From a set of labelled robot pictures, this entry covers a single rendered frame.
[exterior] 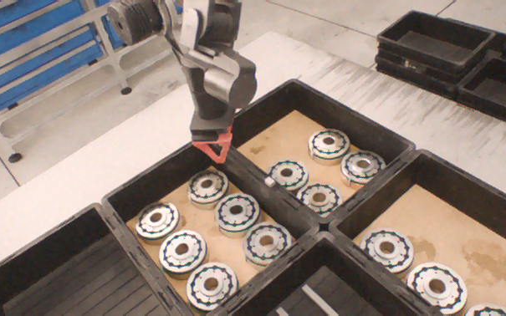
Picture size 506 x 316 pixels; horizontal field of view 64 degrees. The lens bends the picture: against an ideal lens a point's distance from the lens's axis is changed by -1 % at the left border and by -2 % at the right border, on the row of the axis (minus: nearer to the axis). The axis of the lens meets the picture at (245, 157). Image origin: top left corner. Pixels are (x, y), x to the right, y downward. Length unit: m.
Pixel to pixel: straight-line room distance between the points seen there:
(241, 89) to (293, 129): 0.55
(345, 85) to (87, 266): 1.01
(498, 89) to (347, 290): 1.46
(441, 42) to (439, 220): 1.33
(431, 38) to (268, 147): 1.29
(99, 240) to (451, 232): 0.78
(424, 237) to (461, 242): 0.07
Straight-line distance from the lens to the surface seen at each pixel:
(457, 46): 2.16
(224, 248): 0.92
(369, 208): 0.89
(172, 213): 0.97
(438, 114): 1.42
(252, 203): 0.94
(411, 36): 2.21
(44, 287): 1.04
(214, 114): 0.69
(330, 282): 0.86
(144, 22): 1.72
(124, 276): 0.96
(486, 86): 2.13
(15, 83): 2.70
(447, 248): 0.94
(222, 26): 0.64
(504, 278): 0.93
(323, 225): 0.82
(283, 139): 1.12
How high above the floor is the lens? 1.60
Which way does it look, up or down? 45 degrees down
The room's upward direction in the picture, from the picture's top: 12 degrees counter-clockwise
